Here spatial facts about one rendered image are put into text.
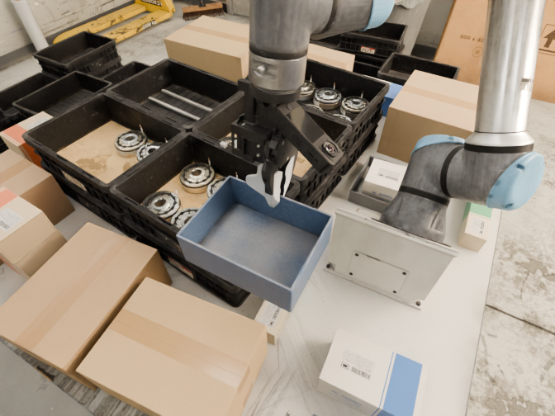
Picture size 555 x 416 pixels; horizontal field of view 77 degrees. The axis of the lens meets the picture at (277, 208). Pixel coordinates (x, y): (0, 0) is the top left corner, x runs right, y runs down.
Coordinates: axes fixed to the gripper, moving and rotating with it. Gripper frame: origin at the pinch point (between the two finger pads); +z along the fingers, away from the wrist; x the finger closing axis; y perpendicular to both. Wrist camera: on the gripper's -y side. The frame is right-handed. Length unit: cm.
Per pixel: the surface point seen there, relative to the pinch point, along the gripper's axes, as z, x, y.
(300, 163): 23, -44, 16
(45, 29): 73, -169, 357
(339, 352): 33.4, 0.8, -18.4
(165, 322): 28.6, 17.1, 14.9
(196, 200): 27.1, -14.9, 33.6
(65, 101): 55, -62, 170
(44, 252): 33, 18, 56
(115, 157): 27, -17, 68
